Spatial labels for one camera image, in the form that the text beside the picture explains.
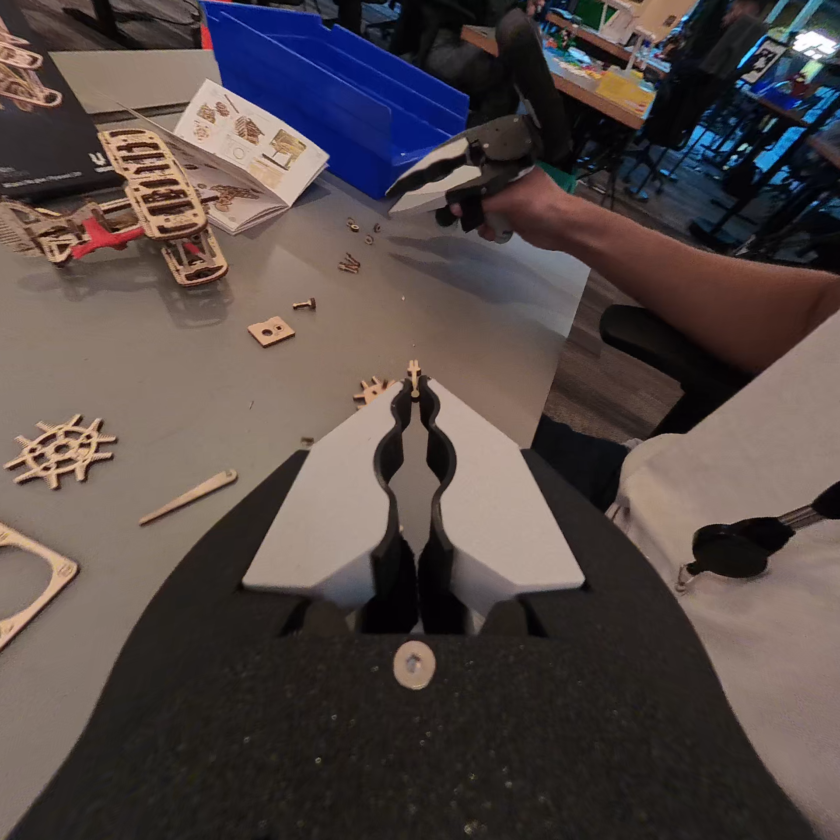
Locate wooden background table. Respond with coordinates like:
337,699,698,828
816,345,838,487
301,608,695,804
462,23,658,130

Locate person's white shirt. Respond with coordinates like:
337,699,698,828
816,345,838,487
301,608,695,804
604,315,840,840

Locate open instruction booklet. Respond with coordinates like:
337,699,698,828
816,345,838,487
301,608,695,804
112,79,331,236

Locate blue plastic bin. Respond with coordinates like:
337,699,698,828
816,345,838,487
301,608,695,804
199,0,471,201

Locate yellow box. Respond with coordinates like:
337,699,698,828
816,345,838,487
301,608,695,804
593,68,658,114

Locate person's right hand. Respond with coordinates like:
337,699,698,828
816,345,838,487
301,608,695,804
476,166,584,252

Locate grey desk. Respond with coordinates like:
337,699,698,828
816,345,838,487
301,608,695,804
0,49,592,840

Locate black chair armrest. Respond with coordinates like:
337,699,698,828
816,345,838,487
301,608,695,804
600,304,757,438

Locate wooden frame piece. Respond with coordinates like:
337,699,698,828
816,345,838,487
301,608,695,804
0,521,80,651

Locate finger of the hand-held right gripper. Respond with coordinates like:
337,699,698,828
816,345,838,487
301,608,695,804
388,165,492,218
386,134,485,196

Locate person's dark pants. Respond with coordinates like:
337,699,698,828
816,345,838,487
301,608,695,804
530,413,632,514

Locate wooden half gear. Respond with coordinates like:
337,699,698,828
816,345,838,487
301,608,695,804
352,374,399,410

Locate wooden gear wheel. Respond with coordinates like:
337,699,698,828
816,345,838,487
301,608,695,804
3,414,118,490

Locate square wooden plate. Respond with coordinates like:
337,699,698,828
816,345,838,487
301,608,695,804
247,315,297,349

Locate person's right forearm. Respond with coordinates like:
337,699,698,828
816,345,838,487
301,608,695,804
564,190,840,376

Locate black badge reel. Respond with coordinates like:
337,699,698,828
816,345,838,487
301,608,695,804
676,481,840,593

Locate black cardboard box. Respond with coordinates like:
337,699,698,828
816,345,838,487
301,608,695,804
0,0,126,202

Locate thin wooden stick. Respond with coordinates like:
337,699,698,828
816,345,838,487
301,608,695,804
138,469,239,526

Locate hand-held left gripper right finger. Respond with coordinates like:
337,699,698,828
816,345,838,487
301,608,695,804
415,377,586,636

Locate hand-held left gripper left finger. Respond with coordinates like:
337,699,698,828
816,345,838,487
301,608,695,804
241,379,421,634

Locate wooden airplane model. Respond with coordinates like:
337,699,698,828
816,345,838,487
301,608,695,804
0,127,230,288

